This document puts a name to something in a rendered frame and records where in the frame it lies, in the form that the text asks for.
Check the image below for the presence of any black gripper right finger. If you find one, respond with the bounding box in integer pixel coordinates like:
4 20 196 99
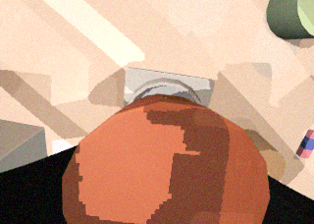
262 174 314 224

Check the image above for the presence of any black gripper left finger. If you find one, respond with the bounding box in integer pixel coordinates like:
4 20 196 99
0 145 78 224

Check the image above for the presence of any green cylinder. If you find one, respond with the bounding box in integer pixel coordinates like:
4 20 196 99
266 0 314 40

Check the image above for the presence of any pink and blue eraser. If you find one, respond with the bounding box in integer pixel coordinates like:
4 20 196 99
295 130 314 158

